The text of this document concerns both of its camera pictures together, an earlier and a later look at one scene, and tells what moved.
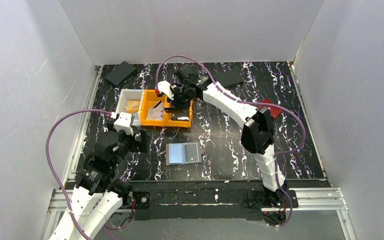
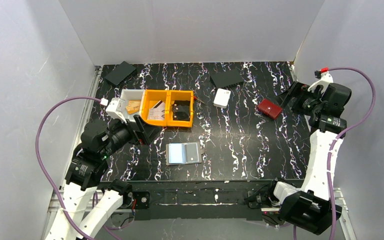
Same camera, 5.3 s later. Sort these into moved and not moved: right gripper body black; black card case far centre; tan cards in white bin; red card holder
Moved: right gripper body black
Not moved: black card case far centre; red card holder; tan cards in white bin
